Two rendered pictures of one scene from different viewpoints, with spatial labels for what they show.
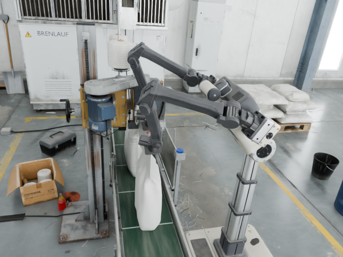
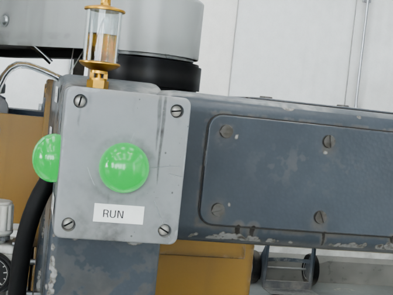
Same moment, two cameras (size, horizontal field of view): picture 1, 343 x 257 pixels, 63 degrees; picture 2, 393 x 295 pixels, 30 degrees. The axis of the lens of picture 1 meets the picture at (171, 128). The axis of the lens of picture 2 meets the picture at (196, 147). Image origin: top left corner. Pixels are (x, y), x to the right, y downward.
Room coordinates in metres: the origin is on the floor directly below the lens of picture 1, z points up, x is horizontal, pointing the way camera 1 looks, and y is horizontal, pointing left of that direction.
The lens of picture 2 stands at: (2.11, -0.41, 1.32)
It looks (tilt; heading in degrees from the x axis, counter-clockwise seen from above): 3 degrees down; 92
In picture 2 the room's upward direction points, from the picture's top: 6 degrees clockwise
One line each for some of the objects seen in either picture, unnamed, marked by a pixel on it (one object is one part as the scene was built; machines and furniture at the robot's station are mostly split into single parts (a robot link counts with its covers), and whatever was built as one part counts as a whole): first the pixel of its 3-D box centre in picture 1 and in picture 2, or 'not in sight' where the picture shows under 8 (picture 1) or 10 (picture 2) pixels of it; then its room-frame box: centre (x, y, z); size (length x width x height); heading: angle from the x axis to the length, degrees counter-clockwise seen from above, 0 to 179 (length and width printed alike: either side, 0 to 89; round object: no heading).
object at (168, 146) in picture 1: (163, 142); not in sight; (2.62, 0.07, 0.54); 1.05 x 0.02 x 0.41; 15
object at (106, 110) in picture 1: (106, 112); not in sight; (1.68, 0.43, 1.25); 0.10 x 0.08 x 0.12; 130
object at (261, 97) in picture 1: (265, 97); not in sight; (4.34, -1.47, 0.56); 0.66 x 0.42 x 0.15; 105
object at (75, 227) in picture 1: (84, 211); not in sight; (1.97, 0.74, 0.10); 0.50 x 0.42 x 0.20; 15
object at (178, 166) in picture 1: (175, 195); not in sight; (1.95, -0.08, 0.39); 0.03 x 0.03 x 0.78; 15
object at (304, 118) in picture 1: (291, 116); not in sight; (4.52, -2.05, 0.20); 0.67 x 0.43 x 0.15; 105
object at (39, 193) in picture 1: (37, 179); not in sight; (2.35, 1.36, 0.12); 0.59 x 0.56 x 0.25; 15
